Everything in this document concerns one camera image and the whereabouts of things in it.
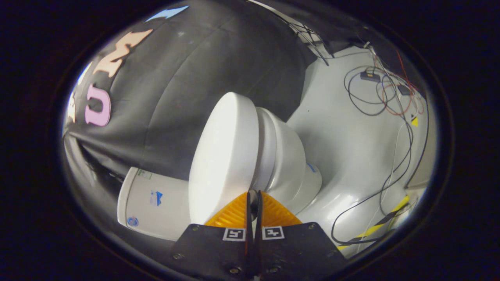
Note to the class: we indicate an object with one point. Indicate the yellow black hazard tape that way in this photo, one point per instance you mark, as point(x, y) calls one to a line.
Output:
point(384, 220)

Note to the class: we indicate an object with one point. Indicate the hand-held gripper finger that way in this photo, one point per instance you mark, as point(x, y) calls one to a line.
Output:
point(249, 218)
point(258, 218)

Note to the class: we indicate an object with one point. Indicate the white toilet with tank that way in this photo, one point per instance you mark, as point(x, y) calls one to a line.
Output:
point(289, 156)

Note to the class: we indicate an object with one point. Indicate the black backdrop cloth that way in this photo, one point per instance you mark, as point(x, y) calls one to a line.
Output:
point(187, 78)

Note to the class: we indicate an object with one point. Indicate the small yellow triangle sticker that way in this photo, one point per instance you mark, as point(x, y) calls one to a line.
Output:
point(415, 122)

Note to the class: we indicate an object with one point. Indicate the small black box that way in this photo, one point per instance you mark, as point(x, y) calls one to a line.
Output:
point(369, 75)
point(404, 90)

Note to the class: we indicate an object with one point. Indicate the white toilet lid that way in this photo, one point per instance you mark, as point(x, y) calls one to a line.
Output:
point(222, 156)

